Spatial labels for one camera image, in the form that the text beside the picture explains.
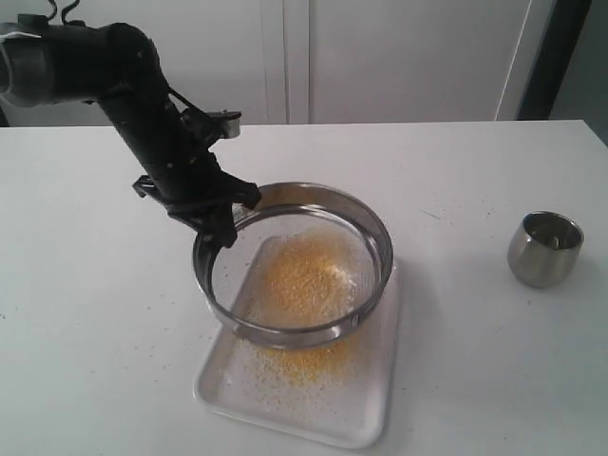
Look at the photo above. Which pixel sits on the white square plastic tray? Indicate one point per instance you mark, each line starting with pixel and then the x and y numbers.
pixel 337 395

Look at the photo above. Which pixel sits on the round steel mesh sieve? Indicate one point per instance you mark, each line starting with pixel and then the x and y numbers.
pixel 294 208

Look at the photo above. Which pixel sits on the small steel cup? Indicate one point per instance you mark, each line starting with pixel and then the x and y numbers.
pixel 545 249

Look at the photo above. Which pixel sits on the yellow and white grain mix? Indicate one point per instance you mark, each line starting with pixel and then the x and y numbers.
pixel 293 282

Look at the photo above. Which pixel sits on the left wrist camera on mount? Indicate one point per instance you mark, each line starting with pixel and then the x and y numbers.
pixel 210 127

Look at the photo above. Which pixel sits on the white cabinet with doors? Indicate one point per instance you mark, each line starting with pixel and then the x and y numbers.
pixel 328 62

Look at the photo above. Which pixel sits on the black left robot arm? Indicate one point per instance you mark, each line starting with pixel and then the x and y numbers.
pixel 117 67

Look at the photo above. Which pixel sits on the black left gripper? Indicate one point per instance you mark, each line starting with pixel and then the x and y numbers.
pixel 187 176

